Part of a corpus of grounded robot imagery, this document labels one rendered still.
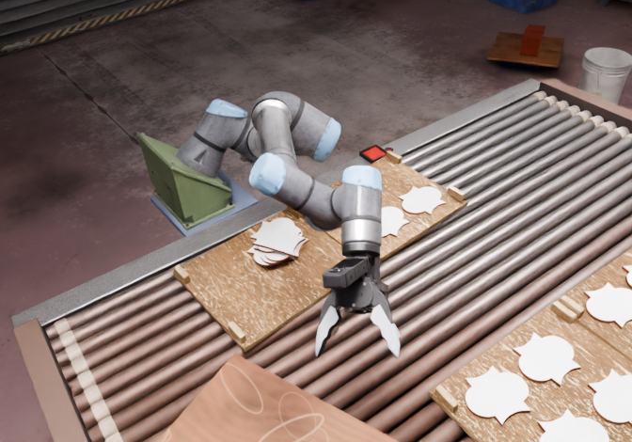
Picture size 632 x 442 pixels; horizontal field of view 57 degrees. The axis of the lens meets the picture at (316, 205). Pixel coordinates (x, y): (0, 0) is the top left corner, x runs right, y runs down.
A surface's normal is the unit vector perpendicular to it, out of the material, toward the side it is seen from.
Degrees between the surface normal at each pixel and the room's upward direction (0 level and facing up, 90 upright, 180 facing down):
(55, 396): 0
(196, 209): 90
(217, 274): 0
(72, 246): 0
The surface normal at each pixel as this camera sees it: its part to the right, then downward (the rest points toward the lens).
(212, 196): 0.60, 0.48
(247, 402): -0.06, -0.77
